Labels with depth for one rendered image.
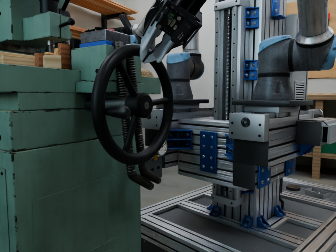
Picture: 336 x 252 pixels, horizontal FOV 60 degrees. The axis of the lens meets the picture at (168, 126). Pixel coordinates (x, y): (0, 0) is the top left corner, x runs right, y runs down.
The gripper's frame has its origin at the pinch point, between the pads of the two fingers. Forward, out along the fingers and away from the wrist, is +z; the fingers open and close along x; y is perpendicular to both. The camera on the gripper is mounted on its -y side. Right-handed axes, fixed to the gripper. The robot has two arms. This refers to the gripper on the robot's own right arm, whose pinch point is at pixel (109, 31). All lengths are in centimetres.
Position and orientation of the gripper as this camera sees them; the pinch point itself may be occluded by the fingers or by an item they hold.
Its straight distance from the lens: 194.6
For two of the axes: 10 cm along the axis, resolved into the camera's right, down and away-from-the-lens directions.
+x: 5.0, -2.2, 8.4
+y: 0.7, 9.7, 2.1
